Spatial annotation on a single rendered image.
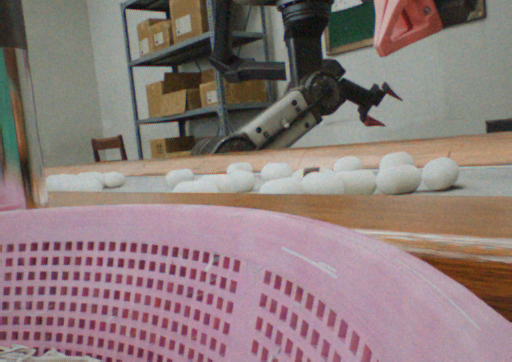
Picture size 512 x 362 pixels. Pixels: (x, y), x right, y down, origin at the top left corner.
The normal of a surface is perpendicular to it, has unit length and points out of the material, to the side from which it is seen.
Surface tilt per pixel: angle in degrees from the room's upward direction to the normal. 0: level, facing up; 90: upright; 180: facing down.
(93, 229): 75
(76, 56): 90
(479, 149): 45
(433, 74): 90
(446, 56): 90
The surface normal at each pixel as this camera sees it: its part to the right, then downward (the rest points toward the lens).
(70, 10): 0.65, -0.01
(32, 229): -0.33, -0.17
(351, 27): -0.75, 0.12
